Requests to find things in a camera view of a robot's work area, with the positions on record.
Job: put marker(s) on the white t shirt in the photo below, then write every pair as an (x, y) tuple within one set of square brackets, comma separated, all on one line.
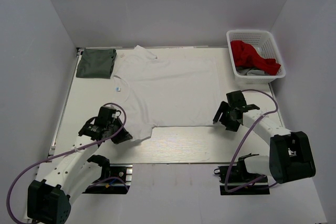
[(156, 92)]

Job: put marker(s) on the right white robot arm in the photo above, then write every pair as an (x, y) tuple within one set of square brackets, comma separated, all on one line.
[(290, 156)]

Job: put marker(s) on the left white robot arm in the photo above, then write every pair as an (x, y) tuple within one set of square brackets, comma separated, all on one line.
[(50, 200)]

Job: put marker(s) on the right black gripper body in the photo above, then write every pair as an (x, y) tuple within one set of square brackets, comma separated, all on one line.
[(228, 121)]

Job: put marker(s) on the grey t shirt in basket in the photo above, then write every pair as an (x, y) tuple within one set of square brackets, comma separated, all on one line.
[(253, 71)]

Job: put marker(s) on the red t shirt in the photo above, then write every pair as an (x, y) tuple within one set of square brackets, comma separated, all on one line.
[(249, 58)]

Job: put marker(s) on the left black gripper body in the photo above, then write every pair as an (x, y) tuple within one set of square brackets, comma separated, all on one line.
[(109, 127)]

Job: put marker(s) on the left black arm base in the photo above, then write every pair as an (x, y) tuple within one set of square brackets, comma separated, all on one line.
[(115, 179)]

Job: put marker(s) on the white plastic basket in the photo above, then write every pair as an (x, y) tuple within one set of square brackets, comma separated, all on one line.
[(263, 40)]

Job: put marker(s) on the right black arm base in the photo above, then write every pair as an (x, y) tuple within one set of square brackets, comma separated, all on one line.
[(239, 176)]

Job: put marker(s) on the folded dark green t shirt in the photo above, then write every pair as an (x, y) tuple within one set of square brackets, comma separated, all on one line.
[(96, 64)]

